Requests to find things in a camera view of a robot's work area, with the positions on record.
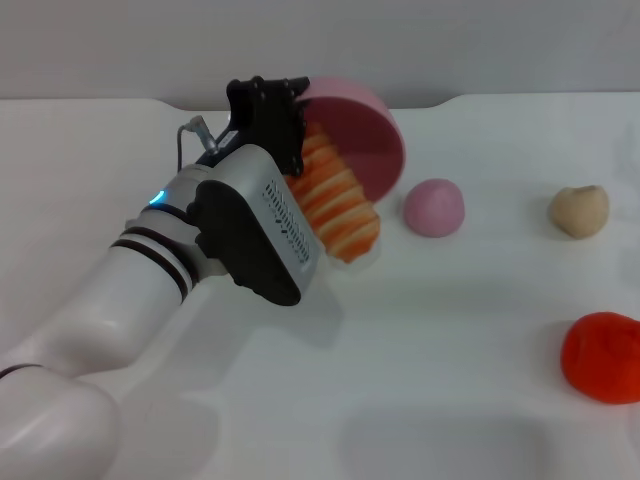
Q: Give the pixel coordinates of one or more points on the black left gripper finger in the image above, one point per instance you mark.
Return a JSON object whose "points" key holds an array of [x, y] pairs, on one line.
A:
{"points": [[301, 87]]}

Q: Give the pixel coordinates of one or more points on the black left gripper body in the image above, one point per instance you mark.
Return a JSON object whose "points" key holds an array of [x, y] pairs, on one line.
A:
{"points": [[267, 120]]}

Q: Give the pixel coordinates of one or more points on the pink plastic bowl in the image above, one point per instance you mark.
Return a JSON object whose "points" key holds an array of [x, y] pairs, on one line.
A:
{"points": [[365, 150]]}

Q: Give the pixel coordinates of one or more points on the long orange striped bread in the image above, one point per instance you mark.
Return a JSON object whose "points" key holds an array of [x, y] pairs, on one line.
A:
{"points": [[335, 210]]}

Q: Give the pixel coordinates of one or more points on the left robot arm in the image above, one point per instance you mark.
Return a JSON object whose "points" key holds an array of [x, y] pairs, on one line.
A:
{"points": [[100, 325]]}

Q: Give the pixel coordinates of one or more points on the round pink bun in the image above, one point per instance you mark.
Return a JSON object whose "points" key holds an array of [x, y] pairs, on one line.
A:
{"points": [[434, 207]]}

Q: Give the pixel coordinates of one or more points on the beige knotted bun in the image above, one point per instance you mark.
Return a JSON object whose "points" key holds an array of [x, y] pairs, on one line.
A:
{"points": [[580, 212]]}

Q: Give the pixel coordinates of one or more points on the red-orange lumpy fruit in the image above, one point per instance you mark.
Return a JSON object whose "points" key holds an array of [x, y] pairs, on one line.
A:
{"points": [[602, 357]]}

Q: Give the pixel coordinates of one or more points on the left wrist camera housing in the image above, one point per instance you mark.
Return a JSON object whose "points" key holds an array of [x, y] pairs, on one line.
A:
{"points": [[260, 225]]}

